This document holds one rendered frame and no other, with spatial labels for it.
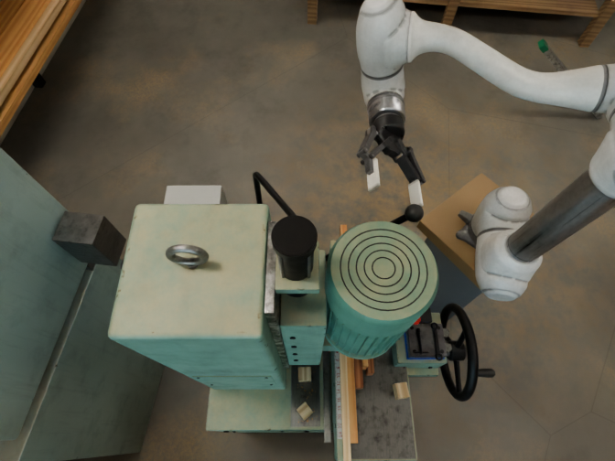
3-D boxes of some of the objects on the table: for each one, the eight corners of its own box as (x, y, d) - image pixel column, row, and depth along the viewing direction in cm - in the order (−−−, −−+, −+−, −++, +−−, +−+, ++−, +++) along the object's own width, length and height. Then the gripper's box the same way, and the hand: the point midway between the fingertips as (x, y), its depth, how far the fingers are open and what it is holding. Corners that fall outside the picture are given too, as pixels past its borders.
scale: (341, 439, 100) (341, 439, 100) (337, 439, 100) (337, 439, 100) (335, 254, 123) (335, 254, 123) (330, 254, 123) (330, 254, 123)
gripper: (410, 150, 107) (420, 221, 97) (338, 110, 93) (341, 187, 84) (433, 134, 101) (447, 209, 91) (360, 90, 88) (366, 170, 78)
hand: (395, 194), depth 88 cm, fingers open, 13 cm apart
